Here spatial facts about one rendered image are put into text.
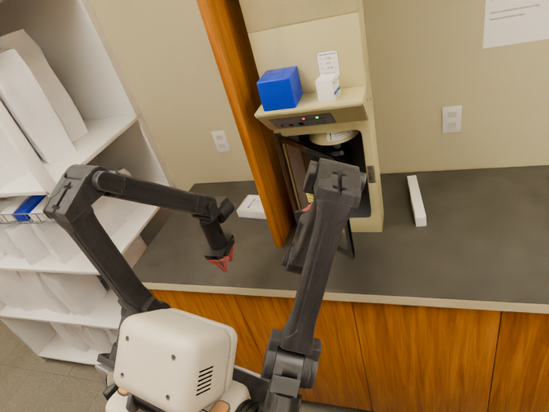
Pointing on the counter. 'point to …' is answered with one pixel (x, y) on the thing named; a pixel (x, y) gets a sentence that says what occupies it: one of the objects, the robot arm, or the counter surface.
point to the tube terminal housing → (332, 36)
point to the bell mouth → (332, 137)
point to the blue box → (280, 88)
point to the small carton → (328, 87)
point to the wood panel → (247, 109)
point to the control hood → (349, 100)
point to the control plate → (303, 120)
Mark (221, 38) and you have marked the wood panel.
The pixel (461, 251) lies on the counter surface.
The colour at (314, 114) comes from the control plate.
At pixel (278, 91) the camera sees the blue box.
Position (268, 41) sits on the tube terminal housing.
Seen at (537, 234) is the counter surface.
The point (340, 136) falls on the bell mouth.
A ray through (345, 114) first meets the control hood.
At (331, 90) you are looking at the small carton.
